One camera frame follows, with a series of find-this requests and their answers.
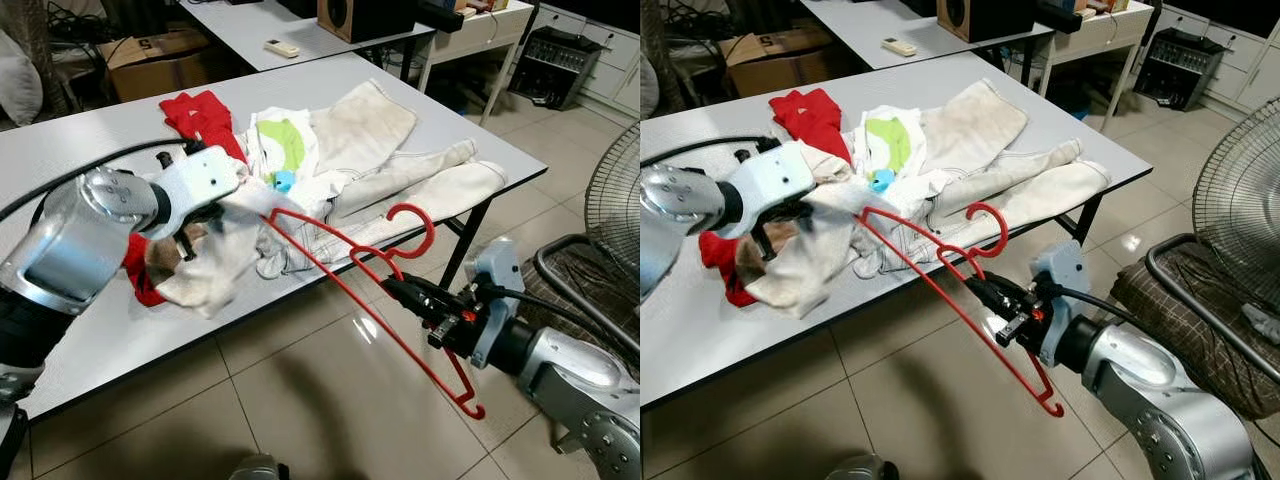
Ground cream white cloth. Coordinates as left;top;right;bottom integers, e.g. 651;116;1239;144
145;180;291;319
745;180;881;319

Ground red wire hanger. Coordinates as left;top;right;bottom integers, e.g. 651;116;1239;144
262;203;488;421
858;200;1066;418

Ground red shirt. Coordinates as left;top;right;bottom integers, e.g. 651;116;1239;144
700;88;853;306
125;88;248;306

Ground cream white trousers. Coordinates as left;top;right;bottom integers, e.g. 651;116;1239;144
255;78;509;281
850;78;1113;279

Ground brown checked cushion chair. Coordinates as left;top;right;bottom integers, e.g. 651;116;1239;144
520;235;641;386
1110;235;1280;421

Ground white shirt green print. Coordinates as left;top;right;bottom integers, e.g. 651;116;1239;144
855;105;931;191
245;108;321;191

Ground brown cardboard box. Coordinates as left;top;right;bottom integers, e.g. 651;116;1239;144
100;30;216;103
720;30;831;99

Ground dark grey robot leg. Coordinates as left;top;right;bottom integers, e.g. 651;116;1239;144
828;455;901;480
228;455;291;480

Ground white low cabinet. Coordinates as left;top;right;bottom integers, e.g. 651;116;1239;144
575;15;641;116
1150;5;1280;111

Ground white drawer desk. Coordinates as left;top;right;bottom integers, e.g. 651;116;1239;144
415;0;536;126
1035;0;1166;131

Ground black audio mixer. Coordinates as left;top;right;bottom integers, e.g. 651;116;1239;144
508;27;606;111
1133;27;1226;111

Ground brown wooden speaker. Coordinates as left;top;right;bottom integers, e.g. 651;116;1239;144
318;0;417;44
937;0;1036;44

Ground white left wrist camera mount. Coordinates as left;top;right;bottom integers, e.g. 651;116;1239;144
150;145;246;241
730;140;846;241

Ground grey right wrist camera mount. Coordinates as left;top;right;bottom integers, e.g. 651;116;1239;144
462;237;526;369
1030;240;1093;369

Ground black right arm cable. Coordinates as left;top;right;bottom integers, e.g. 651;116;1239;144
1045;285;1201;351
475;285;641;353

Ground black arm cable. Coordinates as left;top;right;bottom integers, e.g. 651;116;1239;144
0;138;191;221
1045;285;1201;351
475;285;641;353
640;133;773;167

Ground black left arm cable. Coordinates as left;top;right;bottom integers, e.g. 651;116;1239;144
0;138;191;221
640;133;773;167

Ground black wire-grille fan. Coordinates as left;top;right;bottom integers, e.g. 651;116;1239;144
585;120;641;251
1190;95;1280;286

